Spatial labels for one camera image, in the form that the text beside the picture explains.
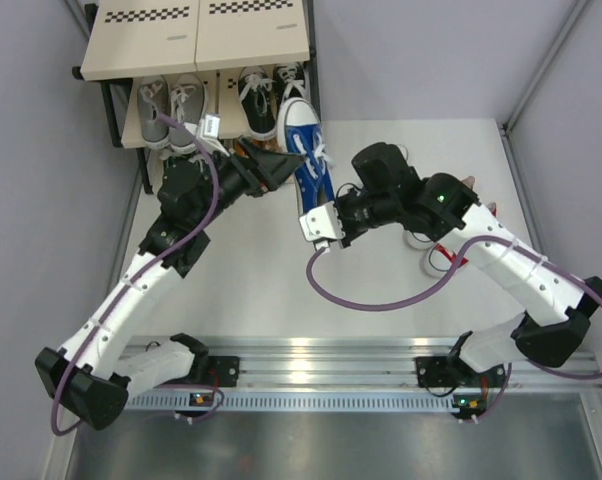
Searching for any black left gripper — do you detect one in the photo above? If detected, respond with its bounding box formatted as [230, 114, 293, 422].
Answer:
[192, 136, 305, 230]

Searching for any orange sneaker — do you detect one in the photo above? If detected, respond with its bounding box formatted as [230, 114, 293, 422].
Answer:
[232, 138, 250, 158]

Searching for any blue sneaker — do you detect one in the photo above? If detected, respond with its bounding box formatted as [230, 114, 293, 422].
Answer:
[277, 97, 335, 215]

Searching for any black sneaker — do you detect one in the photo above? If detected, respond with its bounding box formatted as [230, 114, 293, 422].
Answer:
[237, 66, 276, 141]
[273, 62, 309, 108]

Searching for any green sneaker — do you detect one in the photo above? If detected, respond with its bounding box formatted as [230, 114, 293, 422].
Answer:
[159, 149, 181, 172]
[188, 152, 217, 174]

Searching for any red sneaker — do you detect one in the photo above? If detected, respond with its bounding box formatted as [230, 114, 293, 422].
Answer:
[403, 231, 433, 250]
[421, 244, 457, 278]

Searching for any grey sneaker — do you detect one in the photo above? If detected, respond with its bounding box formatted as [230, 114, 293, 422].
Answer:
[137, 76, 169, 150]
[169, 73, 209, 155]

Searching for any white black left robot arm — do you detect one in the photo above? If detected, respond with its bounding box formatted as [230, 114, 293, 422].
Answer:
[35, 141, 304, 436]

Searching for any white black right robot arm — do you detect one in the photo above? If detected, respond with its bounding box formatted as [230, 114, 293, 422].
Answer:
[335, 142, 602, 386]

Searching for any beige black shoe shelf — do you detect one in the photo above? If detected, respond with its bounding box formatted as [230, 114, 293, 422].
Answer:
[72, 1, 321, 194]

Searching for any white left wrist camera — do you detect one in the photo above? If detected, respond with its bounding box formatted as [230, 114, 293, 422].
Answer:
[196, 113, 223, 153]

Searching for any aluminium mounting rail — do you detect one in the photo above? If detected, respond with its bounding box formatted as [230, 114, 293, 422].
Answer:
[63, 335, 602, 396]

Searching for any grey slotted cable duct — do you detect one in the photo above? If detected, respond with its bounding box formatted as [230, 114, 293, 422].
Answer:
[124, 389, 459, 413]

